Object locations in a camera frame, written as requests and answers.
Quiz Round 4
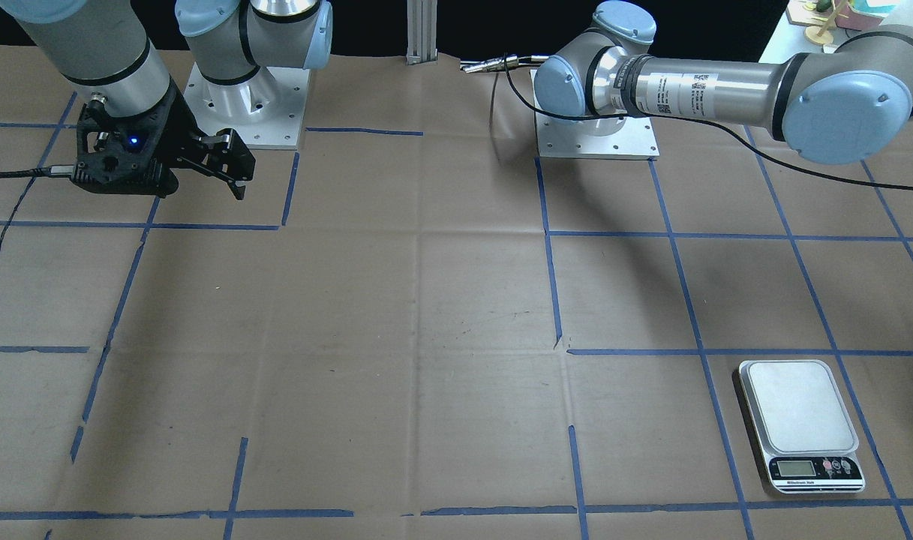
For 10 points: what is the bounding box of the black braided cable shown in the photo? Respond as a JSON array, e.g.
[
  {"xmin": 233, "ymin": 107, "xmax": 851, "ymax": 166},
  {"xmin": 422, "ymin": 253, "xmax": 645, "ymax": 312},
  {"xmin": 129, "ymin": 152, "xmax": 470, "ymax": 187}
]
[{"xmin": 0, "ymin": 166, "xmax": 76, "ymax": 181}]

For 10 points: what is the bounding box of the wooden stand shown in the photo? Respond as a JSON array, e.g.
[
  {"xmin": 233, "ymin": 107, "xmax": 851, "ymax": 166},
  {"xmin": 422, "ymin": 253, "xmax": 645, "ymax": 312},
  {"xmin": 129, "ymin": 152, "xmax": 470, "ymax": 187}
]
[{"xmin": 803, "ymin": 1, "xmax": 853, "ymax": 46}]

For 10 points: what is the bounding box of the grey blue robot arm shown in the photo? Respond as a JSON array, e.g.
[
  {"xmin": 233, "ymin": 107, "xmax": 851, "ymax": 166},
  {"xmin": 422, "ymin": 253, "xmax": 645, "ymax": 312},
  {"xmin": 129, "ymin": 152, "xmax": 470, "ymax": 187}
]
[
  {"xmin": 533, "ymin": 1, "xmax": 913, "ymax": 165},
  {"xmin": 0, "ymin": 1, "xmax": 334, "ymax": 200}
]

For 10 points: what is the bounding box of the aluminium profile post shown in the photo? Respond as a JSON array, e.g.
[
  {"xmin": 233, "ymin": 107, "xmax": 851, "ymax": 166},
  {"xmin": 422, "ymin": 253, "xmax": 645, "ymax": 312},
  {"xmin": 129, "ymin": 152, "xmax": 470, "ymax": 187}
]
[{"xmin": 405, "ymin": 0, "xmax": 439, "ymax": 66}]

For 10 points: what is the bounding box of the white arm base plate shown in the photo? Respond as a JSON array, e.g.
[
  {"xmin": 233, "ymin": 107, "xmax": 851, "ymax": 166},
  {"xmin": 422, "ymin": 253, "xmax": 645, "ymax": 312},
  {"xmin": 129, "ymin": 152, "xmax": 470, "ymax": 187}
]
[
  {"xmin": 531, "ymin": 68, "xmax": 661, "ymax": 161},
  {"xmin": 183, "ymin": 64, "xmax": 314, "ymax": 151}
]

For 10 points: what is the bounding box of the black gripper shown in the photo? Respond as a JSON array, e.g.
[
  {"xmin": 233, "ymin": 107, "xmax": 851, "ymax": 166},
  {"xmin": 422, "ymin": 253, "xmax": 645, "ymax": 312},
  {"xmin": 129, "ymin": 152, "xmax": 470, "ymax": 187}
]
[{"xmin": 70, "ymin": 81, "xmax": 255, "ymax": 201}]

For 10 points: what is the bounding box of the silver digital kitchen scale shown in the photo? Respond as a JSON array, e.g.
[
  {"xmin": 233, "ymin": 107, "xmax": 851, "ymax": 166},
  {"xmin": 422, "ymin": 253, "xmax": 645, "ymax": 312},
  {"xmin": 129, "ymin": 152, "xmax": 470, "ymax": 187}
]
[{"xmin": 737, "ymin": 359, "xmax": 866, "ymax": 494}]

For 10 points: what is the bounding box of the brown paper table cover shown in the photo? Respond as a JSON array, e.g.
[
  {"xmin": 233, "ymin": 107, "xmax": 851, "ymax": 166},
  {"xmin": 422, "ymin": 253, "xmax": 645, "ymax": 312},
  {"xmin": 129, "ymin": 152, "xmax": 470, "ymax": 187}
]
[{"xmin": 0, "ymin": 57, "xmax": 913, "ymax": 539}]

